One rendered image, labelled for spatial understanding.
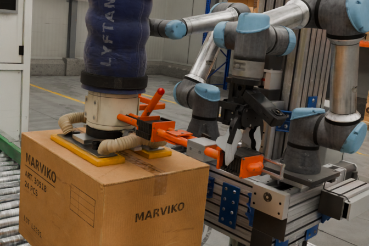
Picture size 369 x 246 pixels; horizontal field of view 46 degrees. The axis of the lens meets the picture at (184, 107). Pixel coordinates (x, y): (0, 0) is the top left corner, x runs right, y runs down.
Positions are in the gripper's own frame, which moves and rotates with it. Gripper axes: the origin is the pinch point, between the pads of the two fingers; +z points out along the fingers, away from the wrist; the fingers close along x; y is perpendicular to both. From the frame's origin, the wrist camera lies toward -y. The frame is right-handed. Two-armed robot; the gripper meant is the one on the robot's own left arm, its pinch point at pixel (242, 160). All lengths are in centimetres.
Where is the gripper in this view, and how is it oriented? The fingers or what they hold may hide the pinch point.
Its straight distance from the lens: 108.3
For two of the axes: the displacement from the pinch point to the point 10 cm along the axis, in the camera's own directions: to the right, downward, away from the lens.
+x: -7.5, 0.3, -6.6
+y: -6.6, -1.9, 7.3
